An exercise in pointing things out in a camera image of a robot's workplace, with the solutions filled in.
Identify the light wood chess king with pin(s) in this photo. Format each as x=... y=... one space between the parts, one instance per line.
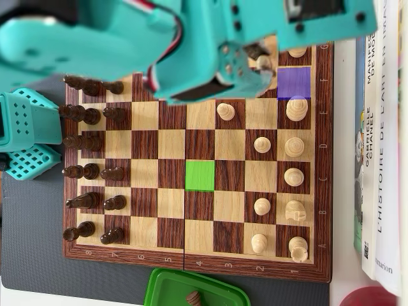
x=296 y=110

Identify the teal perforated robot base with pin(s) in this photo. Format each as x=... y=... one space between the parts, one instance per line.
x=24 y=167

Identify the illustrated cartoon book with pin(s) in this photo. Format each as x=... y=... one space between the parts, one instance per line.
x=359 y=159

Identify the dark brown chess queen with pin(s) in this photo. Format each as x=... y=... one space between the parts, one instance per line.
x=86 y=143

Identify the light wood chess rook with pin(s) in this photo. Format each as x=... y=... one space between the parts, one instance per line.
x=298 y=248

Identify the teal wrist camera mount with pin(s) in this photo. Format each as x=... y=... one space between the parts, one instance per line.
x=318 y=32

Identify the light wood chess pawn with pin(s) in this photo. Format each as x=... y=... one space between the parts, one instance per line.
x=225 y=112
x=262 y=144
x=259 y=243
x=262 y=206

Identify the white art history book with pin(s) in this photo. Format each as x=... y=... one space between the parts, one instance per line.
x=390 y=159

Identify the light wood chess queen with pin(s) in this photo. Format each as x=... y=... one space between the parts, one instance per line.
x=294 y=147

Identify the red round ribbed lid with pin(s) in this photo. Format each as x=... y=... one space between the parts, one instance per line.
x=366 y=299

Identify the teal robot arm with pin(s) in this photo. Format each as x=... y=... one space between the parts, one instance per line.
x=63 y=38

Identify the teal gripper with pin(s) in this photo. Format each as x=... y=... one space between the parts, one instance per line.
x=213 y=83

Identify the Gabrielle Chanel book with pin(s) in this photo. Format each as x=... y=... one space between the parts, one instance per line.
x=369 y=207

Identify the green plastic lid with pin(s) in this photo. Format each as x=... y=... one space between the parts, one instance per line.
x=165 y=287

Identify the dark brown chess king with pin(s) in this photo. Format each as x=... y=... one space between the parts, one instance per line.
x=89 y=116

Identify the light wood chess bishop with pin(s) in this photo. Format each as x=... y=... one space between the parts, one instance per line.
x=294 y=177
x=264 y=62

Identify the wooden folding chessboard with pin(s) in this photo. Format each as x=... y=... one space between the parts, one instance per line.
x=172 y=143

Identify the dark brown chess bishop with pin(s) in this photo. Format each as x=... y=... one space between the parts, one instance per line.
x=87 y=171
x=89 y=87

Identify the dark brown chess knight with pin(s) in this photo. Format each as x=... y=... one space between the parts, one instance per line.
x=87 y=200

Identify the dark brown chess rook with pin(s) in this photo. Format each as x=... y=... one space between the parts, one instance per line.
x=83 y=230

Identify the dark brown chess pawn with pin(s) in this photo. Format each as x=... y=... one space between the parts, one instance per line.
x=115 y=202
x=113 y=174
x=115 y=114
x=113 y=236
x=114 y=87
x=193 y=298

